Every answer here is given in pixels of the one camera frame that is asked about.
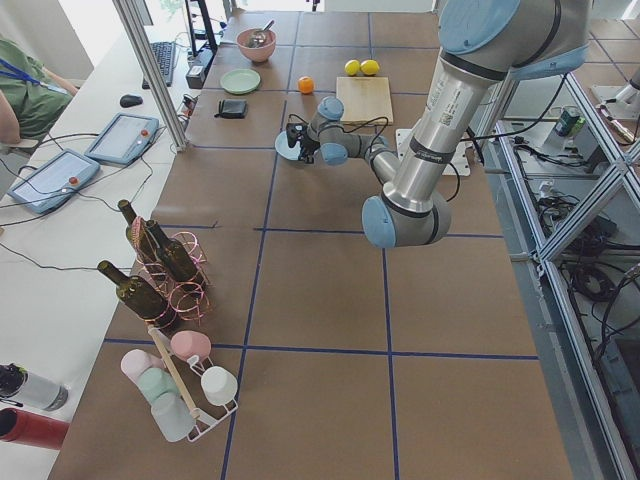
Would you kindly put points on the pink cup top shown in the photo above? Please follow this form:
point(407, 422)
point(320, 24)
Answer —
point(188, 343)

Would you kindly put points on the dark wine bottle middle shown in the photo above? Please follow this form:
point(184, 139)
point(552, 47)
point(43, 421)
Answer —
point(173, 255)

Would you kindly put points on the copper wire bottle rack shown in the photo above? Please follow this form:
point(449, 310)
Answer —
point(190, 301)

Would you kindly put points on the seated person green shirt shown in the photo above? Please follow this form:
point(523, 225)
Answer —
point(32, 96)

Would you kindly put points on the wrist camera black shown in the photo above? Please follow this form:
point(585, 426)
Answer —
point(295, 133)

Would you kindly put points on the white cup right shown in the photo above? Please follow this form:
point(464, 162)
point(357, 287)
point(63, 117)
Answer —
point(219, 386)

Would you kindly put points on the grey cup bottom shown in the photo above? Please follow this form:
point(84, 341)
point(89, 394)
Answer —
point(172, 416)

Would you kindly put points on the mint green cup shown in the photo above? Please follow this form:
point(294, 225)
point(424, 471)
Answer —
point(154, 382)

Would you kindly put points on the silver water bottle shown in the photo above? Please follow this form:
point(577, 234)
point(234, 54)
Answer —
point(21, 387)

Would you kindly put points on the aluminium frame post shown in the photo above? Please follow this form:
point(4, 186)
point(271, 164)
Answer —
point(134, 28)

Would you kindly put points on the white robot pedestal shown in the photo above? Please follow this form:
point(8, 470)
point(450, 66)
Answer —
point(458, 165)

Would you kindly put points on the metal ice scoop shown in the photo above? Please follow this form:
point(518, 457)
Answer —
point(260, 36)

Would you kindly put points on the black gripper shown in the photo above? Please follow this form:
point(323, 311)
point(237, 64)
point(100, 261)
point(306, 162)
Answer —
point(308, 145)

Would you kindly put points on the teach pendant near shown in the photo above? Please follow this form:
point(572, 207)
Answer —
point(52, 184)

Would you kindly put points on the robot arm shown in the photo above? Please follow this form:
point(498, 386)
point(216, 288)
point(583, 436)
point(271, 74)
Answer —
point(481, 42)

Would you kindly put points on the red cylinder bottle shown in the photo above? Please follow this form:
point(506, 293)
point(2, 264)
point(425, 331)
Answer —
point(27, 428)

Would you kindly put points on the teach pendant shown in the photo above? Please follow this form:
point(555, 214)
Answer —
point(52, 184)
point(123, 140)

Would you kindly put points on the dark wine bottle back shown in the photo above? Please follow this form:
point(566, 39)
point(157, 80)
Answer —
point(135, 232)

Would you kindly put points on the pink bowl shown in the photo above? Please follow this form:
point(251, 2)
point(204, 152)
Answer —
point(256, 51)

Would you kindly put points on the black computer mouse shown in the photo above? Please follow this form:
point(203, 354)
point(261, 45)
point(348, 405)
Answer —
point(130, 100)

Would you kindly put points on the orange mandarin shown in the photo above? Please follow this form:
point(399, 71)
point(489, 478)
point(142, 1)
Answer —
point(306, 85)

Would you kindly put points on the dark wine bottle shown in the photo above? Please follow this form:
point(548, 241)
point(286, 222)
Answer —
point(135, 232)
point(139, 296)
point(173, 255)

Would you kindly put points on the lemon far one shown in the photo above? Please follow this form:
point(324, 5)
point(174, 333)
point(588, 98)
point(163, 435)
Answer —
point(369, 67)

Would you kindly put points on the bamboo cutting board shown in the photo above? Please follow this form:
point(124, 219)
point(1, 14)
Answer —
point(364, 99)

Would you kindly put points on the dark wine bottle front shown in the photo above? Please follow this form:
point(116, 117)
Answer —
point(139, 296)

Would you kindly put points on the light pink cup left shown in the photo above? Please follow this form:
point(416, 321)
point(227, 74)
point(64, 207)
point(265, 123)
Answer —
point(135, 362)

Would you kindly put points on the green plate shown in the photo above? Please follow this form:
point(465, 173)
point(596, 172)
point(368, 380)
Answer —
point(240, 81)

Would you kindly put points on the lemon near board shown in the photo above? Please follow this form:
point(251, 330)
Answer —
point(352, 68)

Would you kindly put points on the light blue plate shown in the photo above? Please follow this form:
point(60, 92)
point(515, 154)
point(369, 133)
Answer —
point(282, 147)

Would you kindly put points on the teach pendant far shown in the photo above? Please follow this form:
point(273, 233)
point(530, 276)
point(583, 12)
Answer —
point(123, 140)

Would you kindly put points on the black keyboard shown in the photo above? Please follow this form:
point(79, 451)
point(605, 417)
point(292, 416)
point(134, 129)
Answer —
point(165, 53)

